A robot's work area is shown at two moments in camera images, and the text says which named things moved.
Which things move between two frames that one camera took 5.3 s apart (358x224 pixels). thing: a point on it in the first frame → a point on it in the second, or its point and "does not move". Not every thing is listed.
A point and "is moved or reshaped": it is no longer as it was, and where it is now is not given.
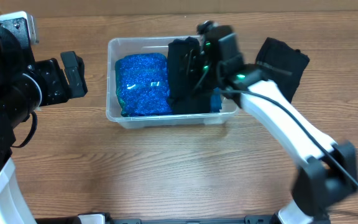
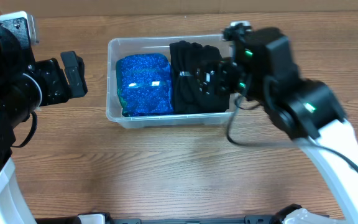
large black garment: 281,64 is moved or reshaped
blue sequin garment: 142,84 does not move
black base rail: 106,219 does not move
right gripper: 202,47 → 229,68
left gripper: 59,82 does not move
